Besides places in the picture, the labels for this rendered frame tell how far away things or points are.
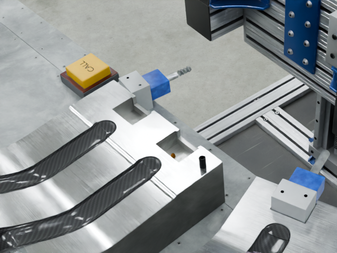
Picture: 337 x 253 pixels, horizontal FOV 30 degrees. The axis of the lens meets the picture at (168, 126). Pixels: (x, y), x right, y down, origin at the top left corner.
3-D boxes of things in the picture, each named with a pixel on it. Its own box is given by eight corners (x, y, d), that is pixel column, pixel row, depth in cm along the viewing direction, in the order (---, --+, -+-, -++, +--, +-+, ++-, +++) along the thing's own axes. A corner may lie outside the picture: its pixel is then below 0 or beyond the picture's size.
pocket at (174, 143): (180, 145, 96) (178, 128, 94) (204, 163, 93) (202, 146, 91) (158, 160, 94) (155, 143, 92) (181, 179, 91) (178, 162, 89)
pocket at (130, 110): (137, 112, 103) (134, 95, 100) (158, 127, 100) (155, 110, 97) (115, 126, 101) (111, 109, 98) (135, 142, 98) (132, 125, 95)
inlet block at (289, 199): (309, 159, 95) (311, 133, 91) (340, 170, 93) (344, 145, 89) (270, 221, 88) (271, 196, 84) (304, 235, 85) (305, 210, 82)
